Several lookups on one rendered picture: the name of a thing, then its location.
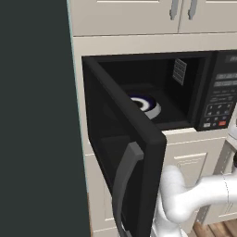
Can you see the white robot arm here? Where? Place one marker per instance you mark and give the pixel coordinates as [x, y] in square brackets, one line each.
[197, 194]

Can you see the black microwave door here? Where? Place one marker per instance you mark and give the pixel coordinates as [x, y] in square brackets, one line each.
[105, 123]

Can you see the white and blue plate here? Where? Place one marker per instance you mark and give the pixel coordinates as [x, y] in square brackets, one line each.
[152, 108]

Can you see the black microwave oven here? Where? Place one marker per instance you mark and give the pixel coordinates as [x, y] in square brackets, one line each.
[197, 92]

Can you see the cream cupboard door with inset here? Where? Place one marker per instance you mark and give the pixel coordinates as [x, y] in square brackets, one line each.
[191, 160]

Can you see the wide cream cupboard door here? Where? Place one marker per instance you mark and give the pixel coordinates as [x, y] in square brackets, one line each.
[123, 17]

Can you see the cream base cupboard door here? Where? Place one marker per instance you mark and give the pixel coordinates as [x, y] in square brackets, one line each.
[223, 211]

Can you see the narrow cream cupboard door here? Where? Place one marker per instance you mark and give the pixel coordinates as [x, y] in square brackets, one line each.
[216, 15]

